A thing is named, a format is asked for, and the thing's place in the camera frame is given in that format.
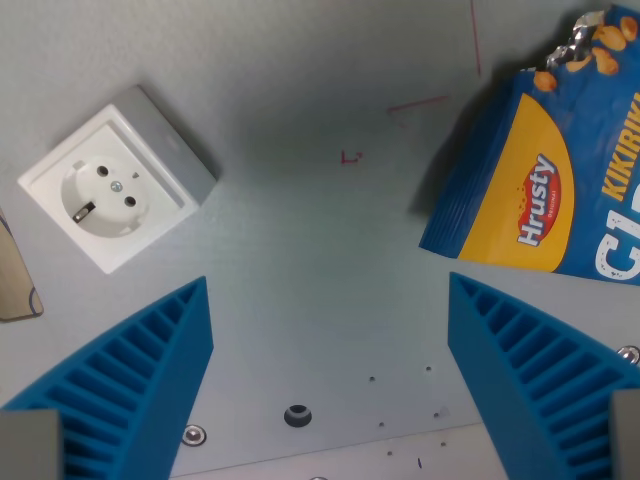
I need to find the blue Hrusty peanut snack bag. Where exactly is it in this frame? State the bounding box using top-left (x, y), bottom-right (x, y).
top-left (418, 4), bottom-right (640, 287)

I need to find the wooden board with blue line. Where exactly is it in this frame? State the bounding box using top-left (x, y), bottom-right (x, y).
top-left (0, 207), bottom-right (45, 322)

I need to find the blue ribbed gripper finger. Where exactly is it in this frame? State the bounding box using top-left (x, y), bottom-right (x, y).
top-left (0, 275), bottom-right (215, 480)
top-left (447, 271), bottom-right (640, 480)

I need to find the white wall power socket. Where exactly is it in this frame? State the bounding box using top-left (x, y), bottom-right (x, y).
top-left (16, 84), bottom-right (219, 275)

